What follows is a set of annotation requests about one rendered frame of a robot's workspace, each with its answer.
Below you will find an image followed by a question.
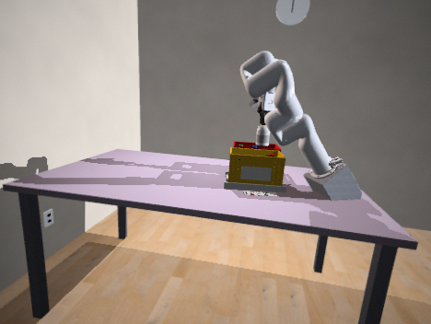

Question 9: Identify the white paper pick list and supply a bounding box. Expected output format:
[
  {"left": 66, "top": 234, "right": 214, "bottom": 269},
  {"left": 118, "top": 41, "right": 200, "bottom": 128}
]
[{"left": 244, "top": 191, "right": 278, "bottom": 197}]

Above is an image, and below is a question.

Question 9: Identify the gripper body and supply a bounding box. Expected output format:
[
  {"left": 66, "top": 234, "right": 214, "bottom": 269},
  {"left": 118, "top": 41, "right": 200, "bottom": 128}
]
[{"left": 258, "top": 91, "right": 275, "bottom": 111}]

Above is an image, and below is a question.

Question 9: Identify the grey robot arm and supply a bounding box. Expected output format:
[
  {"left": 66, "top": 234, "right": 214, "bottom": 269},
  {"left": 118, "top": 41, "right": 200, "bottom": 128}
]
[{"left": 240, "top": 51, "right": 343, "bottom": 179}]

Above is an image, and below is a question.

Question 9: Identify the white bottle with brown label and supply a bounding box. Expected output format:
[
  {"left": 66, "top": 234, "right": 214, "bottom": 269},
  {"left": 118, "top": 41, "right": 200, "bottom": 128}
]
[{"left": 256, "top": 124, "right": 270, "bottom": 146}]

